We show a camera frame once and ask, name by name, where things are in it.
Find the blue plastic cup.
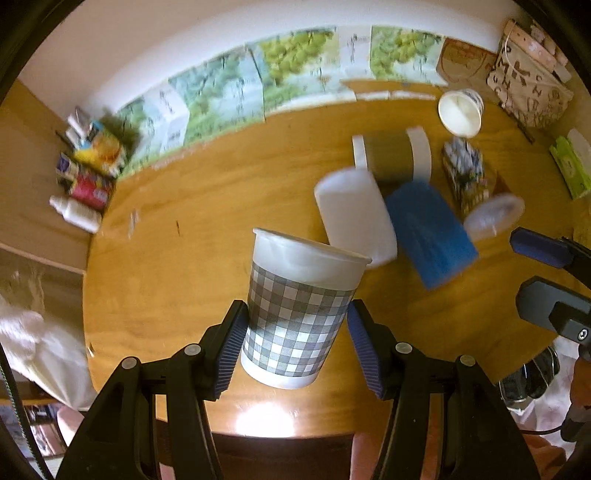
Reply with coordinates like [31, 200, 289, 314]
[386, 181, 478, 289]

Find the letter print fabric bag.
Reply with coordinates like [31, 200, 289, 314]
[487, 41, 574, 128]

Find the yellow pen holder can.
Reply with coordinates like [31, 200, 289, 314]
[74, 121, 129, 178]

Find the pink box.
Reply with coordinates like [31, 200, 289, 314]
[503, 20, 569, 72]

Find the olive green paper cup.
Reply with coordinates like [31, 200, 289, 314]
[353, 127, 433, 184]

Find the white leaf print paper cup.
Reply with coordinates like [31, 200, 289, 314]
[438, 89, 484, 139]

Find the white plastic cup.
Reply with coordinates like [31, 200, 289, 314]
[314, 167, 398, 268]

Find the grey checked paper cup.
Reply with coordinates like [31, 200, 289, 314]
[240, 228, 370, 390]

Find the white lace cloth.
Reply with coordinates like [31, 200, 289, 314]
[1, 281, 96, 411]

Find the brown drawing card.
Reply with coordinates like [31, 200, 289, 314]
[437, 38, 497, 91]

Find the red pen holder can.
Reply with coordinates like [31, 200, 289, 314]
[68, 173, 114, 213]

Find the clear patterned plastic cup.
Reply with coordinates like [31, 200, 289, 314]
[442, 137, 525, 242]

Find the black pen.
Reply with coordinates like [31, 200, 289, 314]
[508, 112, 536, 144]

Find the green tissue pack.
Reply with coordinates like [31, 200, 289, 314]
[549, 128, 591, 200]

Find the white squeeze bottle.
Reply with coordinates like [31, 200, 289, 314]
[49, 196, 102, 234]

